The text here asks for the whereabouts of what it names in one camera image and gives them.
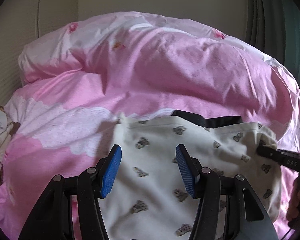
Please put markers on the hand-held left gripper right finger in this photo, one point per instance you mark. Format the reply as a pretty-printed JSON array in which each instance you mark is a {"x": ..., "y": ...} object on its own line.
[{"x": 186, "y": 172}]

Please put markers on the folded cream patterned garment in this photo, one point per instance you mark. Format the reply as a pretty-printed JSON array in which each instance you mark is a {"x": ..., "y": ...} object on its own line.
[{"x": 2, "y": 150}]

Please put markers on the pink floral duvet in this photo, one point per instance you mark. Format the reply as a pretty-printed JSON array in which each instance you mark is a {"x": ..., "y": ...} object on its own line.
[{"x": 140, "y": 75}]

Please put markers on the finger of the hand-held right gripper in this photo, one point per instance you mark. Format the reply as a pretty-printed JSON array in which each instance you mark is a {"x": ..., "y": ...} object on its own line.
[{"x": 267, "y": 153}]

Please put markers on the white wardrobe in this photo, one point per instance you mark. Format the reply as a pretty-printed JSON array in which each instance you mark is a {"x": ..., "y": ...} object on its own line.
[{"x": 27, "y": 30}]

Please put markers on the green curtain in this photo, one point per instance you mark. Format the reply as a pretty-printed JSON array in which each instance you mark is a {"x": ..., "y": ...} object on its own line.
[{"x": 277, "y": 17}]

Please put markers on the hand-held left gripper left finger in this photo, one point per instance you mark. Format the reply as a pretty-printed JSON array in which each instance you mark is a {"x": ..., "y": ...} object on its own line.
[{"x": 111, "y": 172}]

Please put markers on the white printed polo shirt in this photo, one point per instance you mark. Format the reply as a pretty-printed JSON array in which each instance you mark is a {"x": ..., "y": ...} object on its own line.
[{"x": 160, "y": 155}]

